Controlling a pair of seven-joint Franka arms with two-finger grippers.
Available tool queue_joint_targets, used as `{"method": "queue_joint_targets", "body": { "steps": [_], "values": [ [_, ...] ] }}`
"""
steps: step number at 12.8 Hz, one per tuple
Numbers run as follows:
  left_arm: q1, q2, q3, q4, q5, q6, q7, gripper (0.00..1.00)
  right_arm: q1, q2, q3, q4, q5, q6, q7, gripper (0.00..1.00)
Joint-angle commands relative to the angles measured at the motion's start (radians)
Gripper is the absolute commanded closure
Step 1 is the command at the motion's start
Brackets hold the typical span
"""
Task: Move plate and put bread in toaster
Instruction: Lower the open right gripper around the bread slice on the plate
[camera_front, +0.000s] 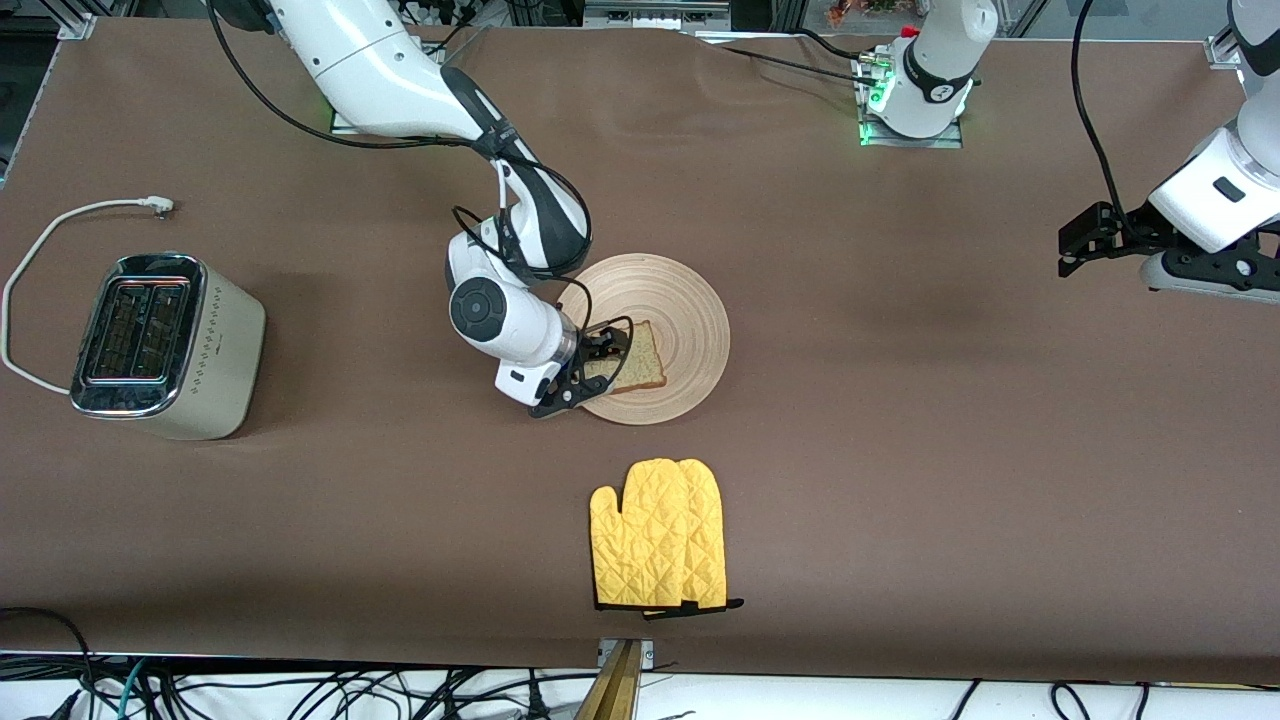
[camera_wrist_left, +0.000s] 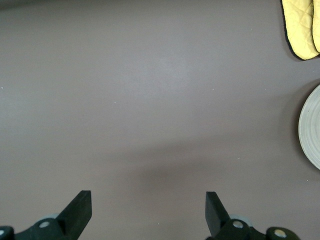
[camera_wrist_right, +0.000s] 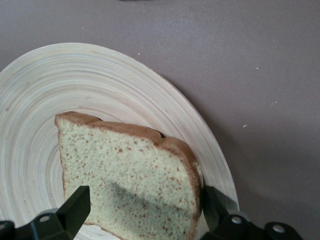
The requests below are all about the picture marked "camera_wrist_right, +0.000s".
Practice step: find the round wooden plate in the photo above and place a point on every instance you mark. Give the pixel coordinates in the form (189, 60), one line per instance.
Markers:
(75, 80)

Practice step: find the slice of brown bread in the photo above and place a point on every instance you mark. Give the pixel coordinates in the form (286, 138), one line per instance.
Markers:
(125, 170)

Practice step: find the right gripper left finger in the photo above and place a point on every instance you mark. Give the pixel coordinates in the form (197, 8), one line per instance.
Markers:
(72, 212)

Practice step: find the brown table cover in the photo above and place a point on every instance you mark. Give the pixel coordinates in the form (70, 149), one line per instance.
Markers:
(250, 50)

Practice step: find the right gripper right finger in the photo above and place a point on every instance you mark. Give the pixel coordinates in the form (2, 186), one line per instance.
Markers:
(220, 220)

